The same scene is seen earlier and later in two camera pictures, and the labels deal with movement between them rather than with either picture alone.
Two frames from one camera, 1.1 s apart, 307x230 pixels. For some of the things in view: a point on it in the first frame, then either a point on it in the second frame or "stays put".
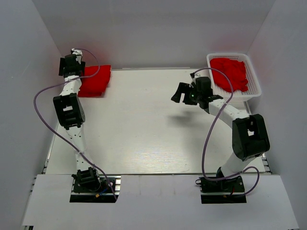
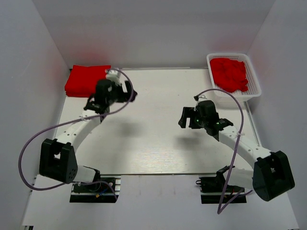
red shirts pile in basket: (235, 70) stays put
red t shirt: (96, 86) stays put
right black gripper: (183, 88) -> (188, 112)
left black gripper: (63, 64) -> (120, 88)
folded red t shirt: (91, 92) stays put
